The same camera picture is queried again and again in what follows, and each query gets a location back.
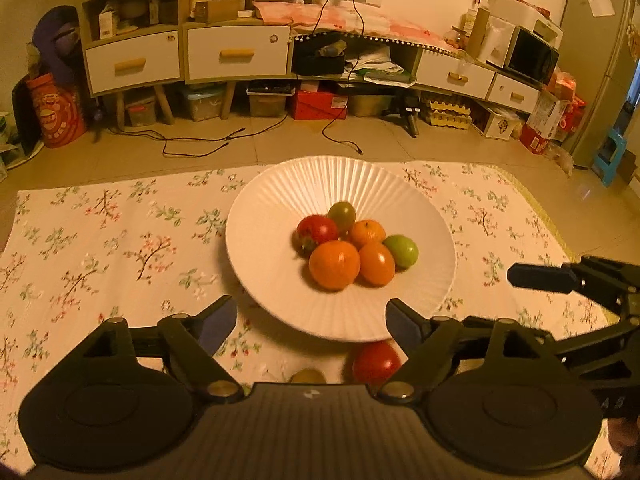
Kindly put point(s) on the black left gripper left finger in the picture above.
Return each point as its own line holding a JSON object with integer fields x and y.
{"x": 191, "y": 341}

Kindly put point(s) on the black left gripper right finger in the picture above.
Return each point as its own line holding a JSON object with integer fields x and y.
{"x": 429, "y": 345}

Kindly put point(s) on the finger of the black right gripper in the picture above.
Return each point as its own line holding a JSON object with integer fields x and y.
{"x": 602, "y": 344}
{"x": 561, "y": 279}

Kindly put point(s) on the small green fruit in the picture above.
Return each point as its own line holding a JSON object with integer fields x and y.
{"x": 403, "y": 249}

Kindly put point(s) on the orange tomato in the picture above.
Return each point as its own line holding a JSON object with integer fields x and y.
{"x": 377, "y": 264}

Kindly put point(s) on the large orange fruit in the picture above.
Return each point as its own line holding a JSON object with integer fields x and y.
{"x": 334, "y": 265}

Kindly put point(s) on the olive green tomato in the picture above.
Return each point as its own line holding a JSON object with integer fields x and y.
{"x": 343, "y": 214}

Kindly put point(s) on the right hand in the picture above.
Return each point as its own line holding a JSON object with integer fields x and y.
{"x": 623, "y": 435}

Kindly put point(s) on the large red tomato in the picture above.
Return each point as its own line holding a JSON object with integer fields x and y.
{"x": 375, "y": 363}

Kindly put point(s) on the white ribbed plate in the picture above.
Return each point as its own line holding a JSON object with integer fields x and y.
{"x": 259, "y": 242}

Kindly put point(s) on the blue plastic stool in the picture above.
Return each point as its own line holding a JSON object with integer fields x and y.
{"x": 609, "y": 156}

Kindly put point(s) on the orange mandarin in plate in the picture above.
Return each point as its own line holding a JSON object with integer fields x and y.
{"x": 366, "y": 231}

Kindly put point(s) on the red tomato in plate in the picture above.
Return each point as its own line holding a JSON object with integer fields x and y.
{"x": 313, "y": 231}

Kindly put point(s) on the egg carton tray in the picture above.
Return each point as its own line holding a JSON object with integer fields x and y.
{"x": 447, "y": 114}

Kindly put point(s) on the clear storage box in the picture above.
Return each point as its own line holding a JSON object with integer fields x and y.
{"x": 204, "y": 103}

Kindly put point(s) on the microwave oven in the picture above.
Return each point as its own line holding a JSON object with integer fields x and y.
{"x": 530, "y": 51}

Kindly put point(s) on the grey refrigerator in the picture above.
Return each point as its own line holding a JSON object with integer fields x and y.
{"x": 595, "y": 51}

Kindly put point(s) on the red box under shelf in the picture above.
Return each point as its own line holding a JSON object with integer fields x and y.
{"x": 307, "y": 105}

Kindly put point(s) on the middle white drawer cabinet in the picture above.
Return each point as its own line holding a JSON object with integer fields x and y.
{"x": 236, "y": 51}

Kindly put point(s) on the white drawer cabinet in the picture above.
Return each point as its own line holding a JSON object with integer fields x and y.
{"x": 130, "y": 45}
{"x": 236, "y": 51}

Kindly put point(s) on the long low tv shelf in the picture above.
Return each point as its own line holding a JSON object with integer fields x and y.
{"x": 435, "y": 69}

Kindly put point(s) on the purple plush toy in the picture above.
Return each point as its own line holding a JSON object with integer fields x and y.
{"x": 56, "y": 36}

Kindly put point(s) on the left white drawer cabinet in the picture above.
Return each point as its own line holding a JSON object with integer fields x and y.
{"x": 130, "y": 45}

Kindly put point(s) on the pink cloth on shelf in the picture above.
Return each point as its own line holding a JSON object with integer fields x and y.
{"x": 348, "y": 18}

